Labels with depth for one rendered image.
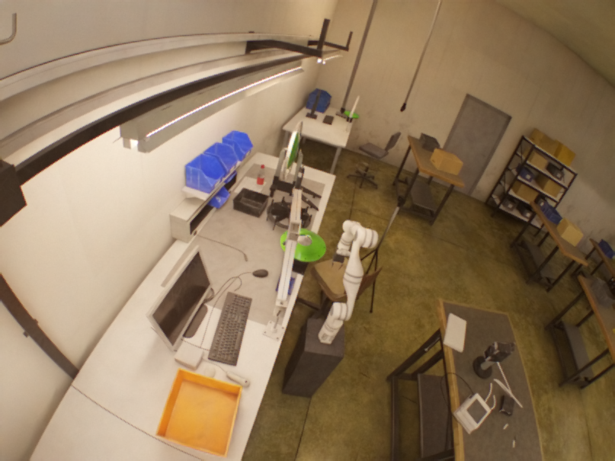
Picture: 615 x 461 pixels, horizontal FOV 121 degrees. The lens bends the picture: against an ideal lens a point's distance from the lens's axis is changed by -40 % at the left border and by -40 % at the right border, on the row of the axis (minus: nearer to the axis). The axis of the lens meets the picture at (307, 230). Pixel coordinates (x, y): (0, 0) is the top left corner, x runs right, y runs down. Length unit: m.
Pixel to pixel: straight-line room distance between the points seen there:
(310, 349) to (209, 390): 0.63
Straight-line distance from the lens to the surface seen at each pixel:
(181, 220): 1.96
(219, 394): 1.50
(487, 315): 2.47
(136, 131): 0.71
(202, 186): 1.98
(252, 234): 2.16
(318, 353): 1.74
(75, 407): 1.66
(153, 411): 1.52
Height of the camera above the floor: 2.36
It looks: 39 degrees down
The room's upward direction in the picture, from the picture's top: 17 degrees clockwise
